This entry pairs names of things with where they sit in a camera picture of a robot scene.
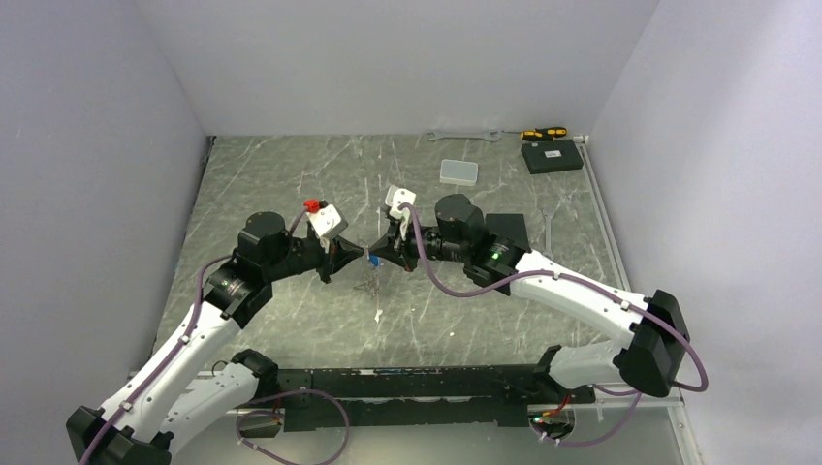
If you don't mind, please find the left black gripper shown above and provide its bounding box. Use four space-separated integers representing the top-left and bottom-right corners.
265 232 364 283

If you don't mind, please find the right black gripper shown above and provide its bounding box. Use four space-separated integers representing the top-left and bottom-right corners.
369 210 469 272

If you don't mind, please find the metal keyring disc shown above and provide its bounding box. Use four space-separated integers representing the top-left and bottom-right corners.
353 240 380 298

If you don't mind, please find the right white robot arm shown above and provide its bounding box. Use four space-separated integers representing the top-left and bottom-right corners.
370 187 696 402

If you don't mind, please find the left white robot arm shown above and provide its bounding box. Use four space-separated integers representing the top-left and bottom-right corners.
66 201 364 464

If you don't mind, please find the white plastic box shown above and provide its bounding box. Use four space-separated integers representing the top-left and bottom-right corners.
439 159 479 186

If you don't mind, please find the black flat phone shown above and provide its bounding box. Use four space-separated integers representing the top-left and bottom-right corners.
486 213 531 252

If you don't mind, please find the silver open-end wrench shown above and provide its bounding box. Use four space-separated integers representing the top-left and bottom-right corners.
427 130 502 142

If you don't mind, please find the small silver wrench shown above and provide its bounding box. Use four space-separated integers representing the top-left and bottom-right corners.
541 207 554 258

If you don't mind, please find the black rectangular box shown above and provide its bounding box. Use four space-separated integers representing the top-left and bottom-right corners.
521 139 584 174

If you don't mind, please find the yellow black screwdriver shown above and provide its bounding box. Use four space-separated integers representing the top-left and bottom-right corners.
520 127 568 142

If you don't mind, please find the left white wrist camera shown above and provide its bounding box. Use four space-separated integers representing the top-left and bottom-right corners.
303 200 349 253

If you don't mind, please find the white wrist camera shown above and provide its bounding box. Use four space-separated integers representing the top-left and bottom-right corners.
303 200 349 253
385 185 416 240

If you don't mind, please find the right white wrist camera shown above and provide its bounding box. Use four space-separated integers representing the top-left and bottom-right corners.
385 185 416 240

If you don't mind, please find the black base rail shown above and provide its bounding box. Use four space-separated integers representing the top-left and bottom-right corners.
214 349 595 432

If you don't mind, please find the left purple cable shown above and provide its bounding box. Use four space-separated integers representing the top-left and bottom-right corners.
77 206 351 465

